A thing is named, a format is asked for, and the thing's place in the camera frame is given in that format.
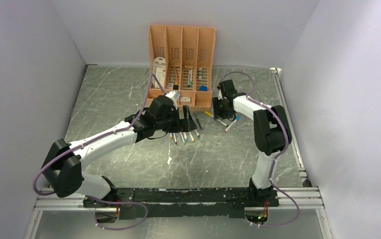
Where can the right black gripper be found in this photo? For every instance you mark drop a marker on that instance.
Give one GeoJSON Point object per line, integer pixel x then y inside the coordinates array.
{"type": "Point", "coordinates": [217, 113]}

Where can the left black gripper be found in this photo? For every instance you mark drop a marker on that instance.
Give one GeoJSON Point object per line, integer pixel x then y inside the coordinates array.
{"type": "Point", "coordinates": [189, 124]}

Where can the mint cap yellow tip pen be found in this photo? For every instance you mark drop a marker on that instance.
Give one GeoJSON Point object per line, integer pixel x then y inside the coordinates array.
{"type": "Point", "coordinates": [191, 136]}

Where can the blue cap pink tip pen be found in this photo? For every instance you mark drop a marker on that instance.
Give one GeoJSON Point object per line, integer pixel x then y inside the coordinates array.
{"type": "Point", "coordinates": [232, 124]}

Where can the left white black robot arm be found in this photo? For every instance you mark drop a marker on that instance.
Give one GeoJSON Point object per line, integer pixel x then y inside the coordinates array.
{"type": "Point", "coordinates": [64, 164]}

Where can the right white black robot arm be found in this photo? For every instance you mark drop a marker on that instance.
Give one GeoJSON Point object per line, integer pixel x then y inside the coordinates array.
{"type": "Point", "coordinates": [272, 135]}

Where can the small white box in organizer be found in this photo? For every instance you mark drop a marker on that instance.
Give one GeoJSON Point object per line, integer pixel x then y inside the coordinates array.
{"type": "Point", "coordinates": [185, 99]}

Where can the orange desk organizer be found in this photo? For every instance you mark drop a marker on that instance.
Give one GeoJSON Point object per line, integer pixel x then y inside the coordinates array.
{"type": "Point", "coordinates": [189, 55]}

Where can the white packet in organizer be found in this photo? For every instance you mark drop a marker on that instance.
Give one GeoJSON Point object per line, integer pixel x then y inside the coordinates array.
{"type": "Point", "coordinates": [159, 70]}

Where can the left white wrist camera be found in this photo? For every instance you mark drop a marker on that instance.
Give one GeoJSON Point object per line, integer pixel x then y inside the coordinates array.
{"type": "Point", "coordinates": [174, 96]}

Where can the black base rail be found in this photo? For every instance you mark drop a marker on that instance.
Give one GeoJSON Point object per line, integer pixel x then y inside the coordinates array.
{"type": "Point", "coordinates": [134, 203]}

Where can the aluminium frame rail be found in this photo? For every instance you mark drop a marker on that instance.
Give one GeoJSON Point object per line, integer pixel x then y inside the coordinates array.
{"type": "Point", "coordinates": [306, 197]}

